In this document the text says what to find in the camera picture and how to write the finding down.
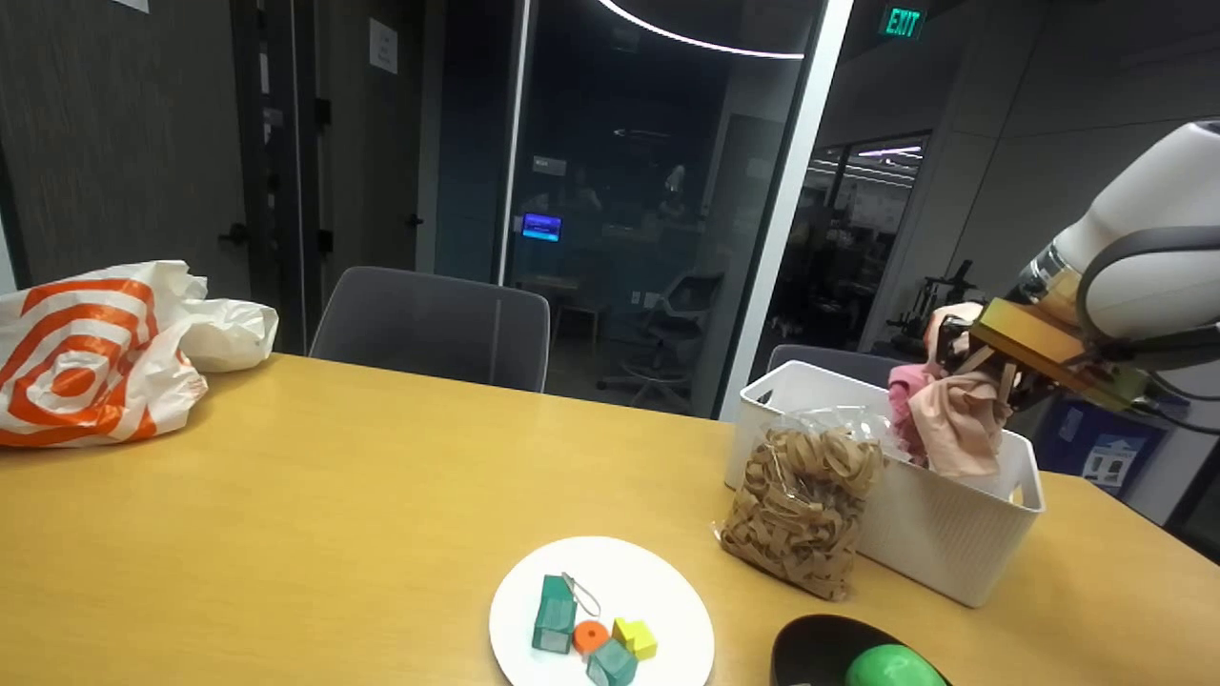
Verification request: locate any yellow toy block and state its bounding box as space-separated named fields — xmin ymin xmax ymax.
xmin=610 ymin=619 xmax=659 ymax=665

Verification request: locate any orange toy bead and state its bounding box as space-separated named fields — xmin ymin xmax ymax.
xmin=568 ymin=619 xmax=612 ymax=661

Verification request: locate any dark door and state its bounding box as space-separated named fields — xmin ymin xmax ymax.
xmin=225 ymin=0 xmax=430 ymax=347

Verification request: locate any green toy apple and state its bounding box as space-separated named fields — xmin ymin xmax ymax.
xmin=843 ymin=641 xmax=948 ymax=686

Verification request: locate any clear bag of pasta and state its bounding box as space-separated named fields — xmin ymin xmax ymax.
xmin=715 ymin=411 xmax=887 ymax=606

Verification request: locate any grey chair with curved back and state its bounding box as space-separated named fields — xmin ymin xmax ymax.
xmin=305 ymin=265 xmax=552 ymax=398

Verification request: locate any blue lit screen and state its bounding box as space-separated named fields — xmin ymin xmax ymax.
xmin=516 ymin=211 xmax=565 ymax=244

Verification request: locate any white paper notice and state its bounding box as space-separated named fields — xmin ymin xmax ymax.
xmin=364 ymin=14 xmax=400 ymax=77

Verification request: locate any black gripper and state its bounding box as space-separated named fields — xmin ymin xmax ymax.
xmin=1001 ymin=361 xmax=1068 ymax=411

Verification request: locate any white window frame post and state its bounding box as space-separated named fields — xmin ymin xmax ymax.
xmin=715 ymin=0 xmax=859 ymax=425

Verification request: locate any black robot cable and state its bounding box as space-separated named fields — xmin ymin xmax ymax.
xmin=1115 ymin=361 xmax=1220 ymax=443

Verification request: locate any tall teal toy block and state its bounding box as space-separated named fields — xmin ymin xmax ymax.
xmin=530 ymin=573 xmax=578 ymax=661

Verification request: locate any white round plate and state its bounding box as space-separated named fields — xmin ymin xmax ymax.
xmin=485 ymin=534 xmax=715 ymax=686

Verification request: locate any black bowl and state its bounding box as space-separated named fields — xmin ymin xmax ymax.
xmin=770 ymin=615 xmax=953 ymax=686

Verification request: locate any cream shirt with orange print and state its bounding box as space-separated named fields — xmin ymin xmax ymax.
xmin=906 ymin=302 xmax=1016 ymax=483

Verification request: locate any blue bin with white label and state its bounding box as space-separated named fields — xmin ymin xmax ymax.
xmin=1031 ymin=398 xmax=1159 ymax=498

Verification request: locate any small teal toy block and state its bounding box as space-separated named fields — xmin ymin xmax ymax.
xmin=583 ymin=637 xmax=640 ymax=686

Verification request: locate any orange and white plastic bag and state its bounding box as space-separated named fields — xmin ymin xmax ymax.
xmin=0 ymin=260 xmax=280 ymax=453

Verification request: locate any wood and green camera mount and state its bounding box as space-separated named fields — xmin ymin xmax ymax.
xmin=969 ymin=298 xmax=1152 ymax=421

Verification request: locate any white plastic basket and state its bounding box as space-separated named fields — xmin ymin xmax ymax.
xmin=721 ymin=359 xmax=1048 ymax=609

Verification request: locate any green exit sign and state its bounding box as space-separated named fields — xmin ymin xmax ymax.
xmin=880 ymin=6 xmax=926 ymax=42

